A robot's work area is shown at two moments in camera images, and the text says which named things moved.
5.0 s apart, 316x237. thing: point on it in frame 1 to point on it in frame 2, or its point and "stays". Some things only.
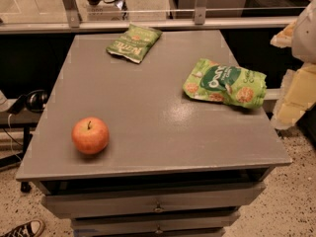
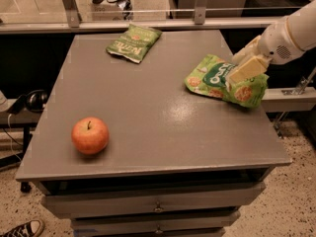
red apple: x=90 y=135 stays
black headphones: x=34 y=101 stays
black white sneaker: x=32 y=228 stays
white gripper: x=305 y=37 to x=276 y=44
